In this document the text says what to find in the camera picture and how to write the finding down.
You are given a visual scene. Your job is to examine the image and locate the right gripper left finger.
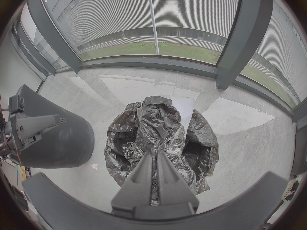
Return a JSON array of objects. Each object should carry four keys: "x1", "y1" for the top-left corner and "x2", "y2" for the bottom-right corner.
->
[{"x1": 111, "y1": 151, "x2": 154, "y2": 216}]

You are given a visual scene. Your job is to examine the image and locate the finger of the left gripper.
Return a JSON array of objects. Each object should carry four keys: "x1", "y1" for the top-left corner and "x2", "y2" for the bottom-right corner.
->
[
  {"x1": 16, "y1": 115, "x2": 67, "y2": 141},
  {"x1": 22, "y1": 134, "x2": 42, "y2": 146}
]

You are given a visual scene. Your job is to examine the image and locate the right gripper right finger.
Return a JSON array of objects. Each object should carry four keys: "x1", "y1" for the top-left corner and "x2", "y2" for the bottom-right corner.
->
[{"x1": 157, "y1": 150, "x2": 199, "y2": 214}]

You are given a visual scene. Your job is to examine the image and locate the black plastic bag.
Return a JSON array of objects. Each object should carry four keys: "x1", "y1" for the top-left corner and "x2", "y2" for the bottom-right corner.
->
[{"x1": 104, "y1": 102, "x2": 219, "y2": 196}]

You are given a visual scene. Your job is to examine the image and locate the black plastic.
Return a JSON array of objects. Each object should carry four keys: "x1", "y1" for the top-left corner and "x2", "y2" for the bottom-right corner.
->
[{"x1": 125, "y1": 96, "x2": 185, "y2": 162}]

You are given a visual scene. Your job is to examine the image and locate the white trash bin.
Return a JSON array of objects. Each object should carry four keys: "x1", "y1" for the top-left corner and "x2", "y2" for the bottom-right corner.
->
[{"x1": 171, "y1": 96, "x2": 196, "y2": 127}]

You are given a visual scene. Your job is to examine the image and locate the window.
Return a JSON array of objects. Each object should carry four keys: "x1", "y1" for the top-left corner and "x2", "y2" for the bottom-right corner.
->
[{"x1": 10, "y1": 0, "x2": 307, "y2": 129}]

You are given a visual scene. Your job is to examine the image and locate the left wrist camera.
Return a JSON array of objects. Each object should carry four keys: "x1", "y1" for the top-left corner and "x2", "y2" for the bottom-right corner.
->
[{"x1": 9, "y1": 95, "x2": 26, "y2": 114}]

